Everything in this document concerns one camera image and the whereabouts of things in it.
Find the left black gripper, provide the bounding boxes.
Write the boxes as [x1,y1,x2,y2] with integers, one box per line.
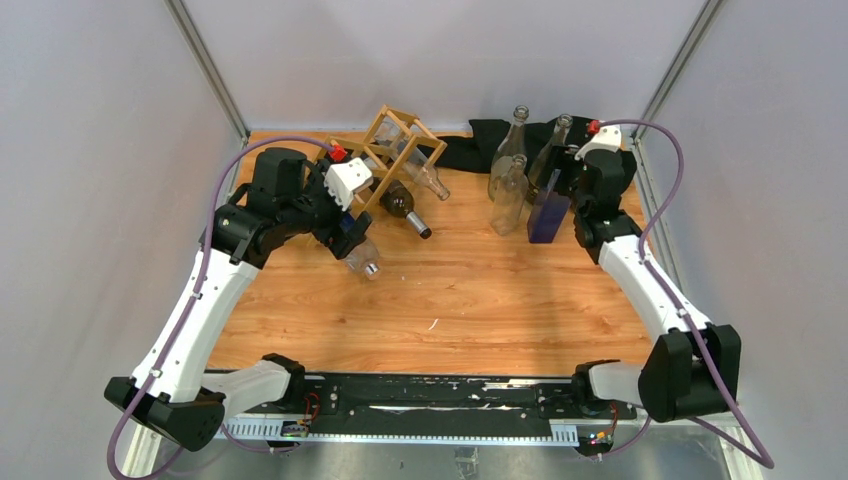
[280,160,371,257]

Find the clear bottle white label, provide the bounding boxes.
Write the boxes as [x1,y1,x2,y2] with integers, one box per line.
[525,114,573,206]

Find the clear bottle gold black label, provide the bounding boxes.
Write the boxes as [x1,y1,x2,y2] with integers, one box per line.
[487,105,529,200]

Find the blue BLU labelled bottle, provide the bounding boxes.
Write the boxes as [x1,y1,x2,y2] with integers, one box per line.
[527,169,571,244]

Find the clear square bottle silver cap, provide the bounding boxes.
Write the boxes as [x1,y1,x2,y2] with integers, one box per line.
[490,154,529,236]

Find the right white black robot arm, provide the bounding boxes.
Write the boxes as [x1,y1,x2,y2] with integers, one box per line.
[550,146,741,423]

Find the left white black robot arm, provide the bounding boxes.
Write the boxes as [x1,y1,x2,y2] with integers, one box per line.
[104,147,374,452]

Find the blue bottle silver cap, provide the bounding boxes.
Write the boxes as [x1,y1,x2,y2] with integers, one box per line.
[340,212,381,280]

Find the dark bottle grey cap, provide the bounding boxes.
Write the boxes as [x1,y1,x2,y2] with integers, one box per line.
[379,180,432,239]

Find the wooden lattice wine rack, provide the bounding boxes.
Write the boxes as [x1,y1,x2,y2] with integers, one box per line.
[326,105,450,201]

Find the black cloth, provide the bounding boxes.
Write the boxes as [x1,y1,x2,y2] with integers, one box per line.
[433,115,639,200]

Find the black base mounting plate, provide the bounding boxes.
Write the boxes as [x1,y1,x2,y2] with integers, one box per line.
[241,372,639,439]

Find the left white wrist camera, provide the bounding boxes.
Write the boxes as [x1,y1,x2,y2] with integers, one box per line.
[324,158,374,211]

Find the aluminium frame rails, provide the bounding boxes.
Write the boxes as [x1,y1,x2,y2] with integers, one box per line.
[135,370,747,446]

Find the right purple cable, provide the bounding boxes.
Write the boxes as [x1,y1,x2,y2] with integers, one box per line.
[586,119,776,470]

